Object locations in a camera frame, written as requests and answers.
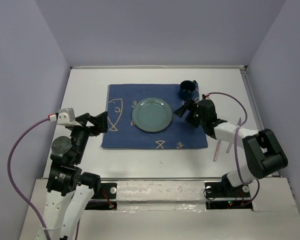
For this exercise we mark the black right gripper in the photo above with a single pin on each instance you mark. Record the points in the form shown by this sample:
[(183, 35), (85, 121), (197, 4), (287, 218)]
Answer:
[(181, 111)]

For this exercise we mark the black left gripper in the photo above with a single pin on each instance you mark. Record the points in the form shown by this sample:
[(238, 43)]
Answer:
[(100, 121)]

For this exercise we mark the dark blue mug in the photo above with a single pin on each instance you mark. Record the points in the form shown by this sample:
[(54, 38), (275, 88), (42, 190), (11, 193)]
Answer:
[(187, 89)]

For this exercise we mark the blue cloth placemat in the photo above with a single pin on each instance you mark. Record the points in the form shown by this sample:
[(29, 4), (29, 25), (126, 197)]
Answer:
[(124, 134)]

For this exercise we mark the teal plate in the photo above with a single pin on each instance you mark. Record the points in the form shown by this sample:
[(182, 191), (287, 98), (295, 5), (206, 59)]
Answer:
[(152, 115)]

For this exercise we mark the fork with pink handle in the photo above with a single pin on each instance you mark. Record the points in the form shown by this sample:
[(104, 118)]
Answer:
[(217, 149)]

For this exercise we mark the knife with pink handle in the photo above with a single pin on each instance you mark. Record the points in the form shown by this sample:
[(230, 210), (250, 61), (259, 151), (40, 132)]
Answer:
[(229, 148)]

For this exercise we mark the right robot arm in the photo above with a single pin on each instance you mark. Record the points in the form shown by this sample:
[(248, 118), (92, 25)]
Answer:
[(263, 152)]

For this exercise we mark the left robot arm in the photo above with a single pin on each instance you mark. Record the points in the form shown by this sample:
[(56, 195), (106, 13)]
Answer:
[(69, 189)]

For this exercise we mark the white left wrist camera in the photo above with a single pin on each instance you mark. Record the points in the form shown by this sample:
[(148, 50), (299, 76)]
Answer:
[(66, 117)]

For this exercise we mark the aluminium rail frame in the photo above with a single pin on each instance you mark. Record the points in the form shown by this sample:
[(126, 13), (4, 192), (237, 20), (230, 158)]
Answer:
[(86, 92)]

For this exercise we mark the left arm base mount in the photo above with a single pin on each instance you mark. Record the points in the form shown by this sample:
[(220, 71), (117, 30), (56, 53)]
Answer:
[(105, 199)]

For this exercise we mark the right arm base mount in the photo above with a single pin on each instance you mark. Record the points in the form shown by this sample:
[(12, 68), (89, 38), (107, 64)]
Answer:
[(219, 198)]

